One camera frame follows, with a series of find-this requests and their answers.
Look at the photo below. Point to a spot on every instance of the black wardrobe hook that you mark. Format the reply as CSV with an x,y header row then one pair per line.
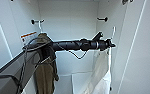
x,y
102,18
36,21

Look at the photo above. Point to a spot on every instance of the dark door hinge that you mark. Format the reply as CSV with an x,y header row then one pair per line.
x,y
126,1

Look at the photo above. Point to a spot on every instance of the orange and white sticker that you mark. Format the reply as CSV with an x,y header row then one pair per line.
x,y
28,36

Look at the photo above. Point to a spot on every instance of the white wardrobe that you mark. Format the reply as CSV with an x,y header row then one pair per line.
x,y
74,20

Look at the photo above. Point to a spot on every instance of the white T-shirt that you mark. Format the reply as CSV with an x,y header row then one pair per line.
x,y
102,73

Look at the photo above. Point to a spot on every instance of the white clothes hanger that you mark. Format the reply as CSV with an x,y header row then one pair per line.
x,y
113,33
41,27

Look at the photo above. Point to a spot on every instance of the brown jacket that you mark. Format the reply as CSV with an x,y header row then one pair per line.
x,y
46,76

